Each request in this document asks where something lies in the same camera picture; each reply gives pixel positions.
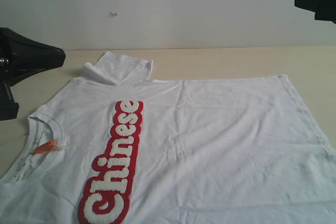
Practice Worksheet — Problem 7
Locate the white t-shirt red lettering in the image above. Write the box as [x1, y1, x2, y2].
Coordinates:
[1, 52, 335, 223]

